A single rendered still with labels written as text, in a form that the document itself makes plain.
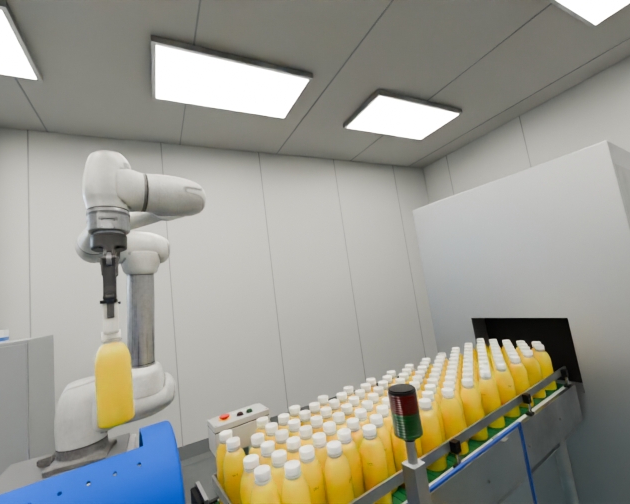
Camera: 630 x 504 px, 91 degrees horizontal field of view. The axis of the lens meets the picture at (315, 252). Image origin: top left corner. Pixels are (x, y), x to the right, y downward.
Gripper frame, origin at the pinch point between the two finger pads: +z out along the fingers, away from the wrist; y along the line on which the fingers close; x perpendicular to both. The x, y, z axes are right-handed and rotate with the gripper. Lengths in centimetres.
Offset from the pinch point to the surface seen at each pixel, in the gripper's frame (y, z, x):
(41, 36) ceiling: -145, -194, -39
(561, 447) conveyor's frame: 14, 78, 163
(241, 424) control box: -27, 41, 36
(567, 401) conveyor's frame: 15, 62, 174
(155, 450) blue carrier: 5.8, 29.3, 7.6
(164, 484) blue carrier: 10.3, 34.7, 8.7
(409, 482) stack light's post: 32, 44, 55
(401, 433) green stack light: 33, 33, 53
